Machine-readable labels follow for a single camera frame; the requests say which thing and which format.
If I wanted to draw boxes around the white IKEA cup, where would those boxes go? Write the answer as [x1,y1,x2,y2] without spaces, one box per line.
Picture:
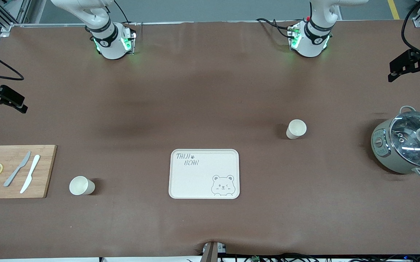
[69,176,96,196]
[286,119,307,140]

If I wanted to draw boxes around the grey plastic knife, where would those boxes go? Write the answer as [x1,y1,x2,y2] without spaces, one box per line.
[4,151,32,187]

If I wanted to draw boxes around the white plastic knife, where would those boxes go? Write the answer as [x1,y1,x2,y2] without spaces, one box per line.
[20,155,41,194]

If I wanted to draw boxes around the wooden cutting board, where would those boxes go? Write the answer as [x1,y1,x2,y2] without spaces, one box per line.
[0,145,57,199]

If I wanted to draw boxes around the glass pot lid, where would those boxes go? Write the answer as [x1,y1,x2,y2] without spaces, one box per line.
[390,111,420,168]

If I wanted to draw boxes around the grey-green electric pot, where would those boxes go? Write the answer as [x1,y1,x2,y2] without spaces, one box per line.
[371,106,420,179]

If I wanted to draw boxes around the brown table cover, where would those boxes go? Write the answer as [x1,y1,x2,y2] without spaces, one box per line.
[0,20,420,259]

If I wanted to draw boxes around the cream bear print tray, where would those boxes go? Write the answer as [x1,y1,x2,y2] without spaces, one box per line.
[169,148,240,199]

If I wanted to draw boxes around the black left base cables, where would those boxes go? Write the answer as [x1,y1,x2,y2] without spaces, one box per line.
[256,17,295,39]

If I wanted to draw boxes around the black right base cable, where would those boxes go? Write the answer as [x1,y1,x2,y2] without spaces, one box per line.
[113,0,143,35]

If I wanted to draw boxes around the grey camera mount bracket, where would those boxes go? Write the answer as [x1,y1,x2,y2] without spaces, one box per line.
[200,241,228,262]

